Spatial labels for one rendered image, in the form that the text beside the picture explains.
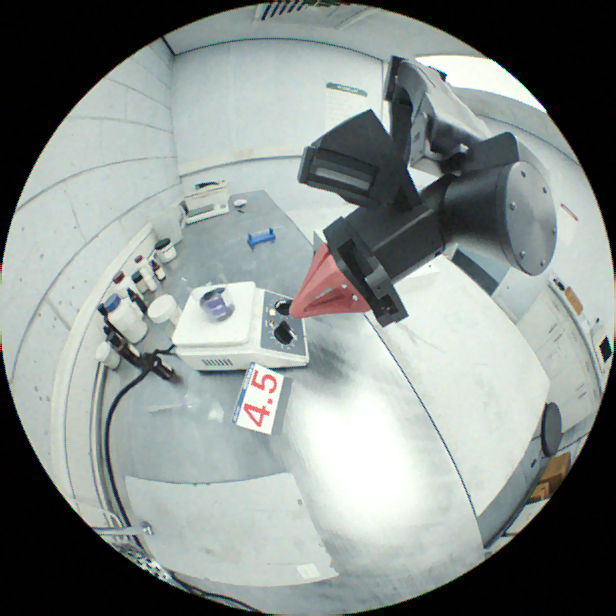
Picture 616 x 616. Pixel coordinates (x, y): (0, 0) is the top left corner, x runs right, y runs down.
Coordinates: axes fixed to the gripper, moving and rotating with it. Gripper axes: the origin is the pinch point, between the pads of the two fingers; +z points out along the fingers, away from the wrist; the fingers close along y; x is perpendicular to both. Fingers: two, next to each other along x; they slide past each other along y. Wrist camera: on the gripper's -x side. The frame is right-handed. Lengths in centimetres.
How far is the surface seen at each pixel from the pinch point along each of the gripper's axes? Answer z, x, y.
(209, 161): 32, -53, -144
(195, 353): 16.0, -4.8, 0.6
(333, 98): -80, -27, -172
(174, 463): 24.5, -3.6, 16.6
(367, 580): 5.0, 12.9, 39.3
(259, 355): 9.2, 1.9, 0.9
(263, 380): 11.5, 4.4, 3.3
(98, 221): 38, -49, -33
